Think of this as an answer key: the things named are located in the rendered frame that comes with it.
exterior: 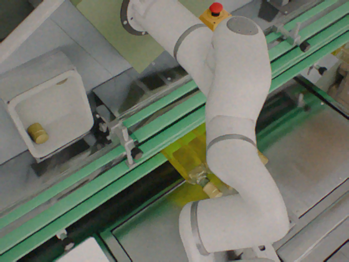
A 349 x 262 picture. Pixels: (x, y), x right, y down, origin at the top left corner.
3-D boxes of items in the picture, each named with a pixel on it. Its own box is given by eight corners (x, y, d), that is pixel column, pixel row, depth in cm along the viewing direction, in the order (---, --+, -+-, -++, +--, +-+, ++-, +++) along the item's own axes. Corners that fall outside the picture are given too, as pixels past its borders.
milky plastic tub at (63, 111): (20, 139, 111) (35, 161, 107) (-13, 80, 93) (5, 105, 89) (79, 107, 117) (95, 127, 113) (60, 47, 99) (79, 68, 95)
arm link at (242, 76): (199, 162, 74) (220, 96, 62) (198, 72, 89) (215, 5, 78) (251, 169, 74) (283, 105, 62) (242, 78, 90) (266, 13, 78)
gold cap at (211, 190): (202, 192, 116) (212, 204, 114) (202, 186, 113) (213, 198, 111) (212, 185, 117) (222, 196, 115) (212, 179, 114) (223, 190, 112)
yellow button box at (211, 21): (196, 30, 129) (212, 43, 125) (197, 10, 123) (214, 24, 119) (214, 21, 131) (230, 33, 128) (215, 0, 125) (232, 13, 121)
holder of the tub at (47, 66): (26, 148, 116) (40, 168, 112) (-12, 79, 93) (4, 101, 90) (81, 118, 122) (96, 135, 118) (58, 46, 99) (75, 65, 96)
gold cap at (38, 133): (24, 132, 108) (32, 143, 106) (32, 121, 107) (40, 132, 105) (35, 134, 111) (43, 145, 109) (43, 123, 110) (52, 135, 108)
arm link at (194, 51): (169, 71, 91) (217, 119, 83) (179, 19, 81) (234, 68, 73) (203, 58, 95) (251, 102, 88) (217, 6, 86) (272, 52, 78)
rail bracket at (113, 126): (112, 150, 117) (138, 181, 111) (103, 112, 104) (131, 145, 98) (121, 144, 118) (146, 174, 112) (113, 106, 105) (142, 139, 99)
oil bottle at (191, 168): (149, 140, 128) (193, 189, 118) (148, 129, 123) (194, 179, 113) (164, 131, 130) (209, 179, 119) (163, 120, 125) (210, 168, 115)
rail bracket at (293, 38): (268, 31, 131) (301, 55, 124) (273, 11, 125) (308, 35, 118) (278, 25, 132) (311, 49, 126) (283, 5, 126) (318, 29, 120)
